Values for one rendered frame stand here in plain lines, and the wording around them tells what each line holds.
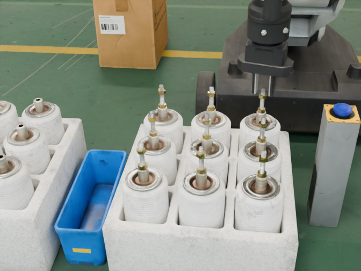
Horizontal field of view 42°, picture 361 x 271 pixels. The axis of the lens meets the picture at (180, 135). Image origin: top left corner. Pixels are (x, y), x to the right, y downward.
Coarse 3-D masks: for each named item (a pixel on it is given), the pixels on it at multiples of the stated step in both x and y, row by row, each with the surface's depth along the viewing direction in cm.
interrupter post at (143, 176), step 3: (138, 168) 95; (147, 168) 95; (138, 171) 95; (141, 171) 94; (144, 171) 94; (147, 171) 95; (138, 174) 95; (141, 174) 95; (144, 174) 95; (147, 174) 95; (141, 177) 95; (144, 177) 95; (147, 177) 96; (141, 180) 96; (144, 180) 96; (147, 180) 96
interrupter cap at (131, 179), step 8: (136, 168) 99; (152, 168) 99; (128, 176) 97; (136, 176) 97; (152, 176) 97; (160, 176) 97; (128, 184) 95; (136, 184) 95; (144, 184) 95; (152, 184) 95
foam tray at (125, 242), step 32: (128, 160) 114; (288, 160) 112; (288, 192) 103; (128, 224) 96; (160, 224) 96; (224, 224) 96; (288, 224) 95; (128, 256) 99; (160, 256) 98; (192, 256) 97; (224, 256) 95; (256, 256) 94; (288, 256) 93
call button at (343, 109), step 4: (336, 104) 104; (340, 104) 104; (344, 104) 104; (348, 104) 104; (336, 108) 102; (340, 108) 102; (344, 108) 102; (348, 108) 102; (336, 112) 102; (340, 112) 102; (344, 112) 101; (348, 112) 101; (344, 116) 102
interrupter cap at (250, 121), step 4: (248, 116) 115; (252, 116) 115; (268, 116) 115; (244, 120) 113; (248, 120) 113; (252, 120) 113; (268, 120) 113; (272, 120) 113; (248, 124) 112; (252, 124) 112; (256, 124) 112; (268, 124) 112; (272, 124) 112; (276, 124) 112; (252, 128) 110; (256, 128) 111; (268, 128) 110; (272, 128) 110
